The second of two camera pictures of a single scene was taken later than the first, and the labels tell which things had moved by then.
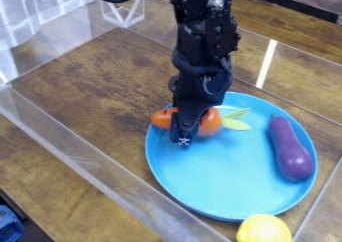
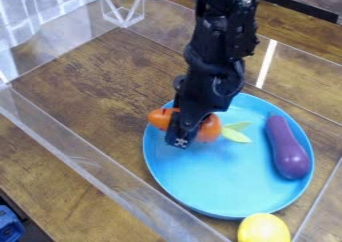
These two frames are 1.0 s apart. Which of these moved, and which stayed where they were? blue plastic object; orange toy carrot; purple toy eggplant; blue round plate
Moved: orange toy carrot
Stayed: blue plastic object; blue round plate; purple toy eggplant
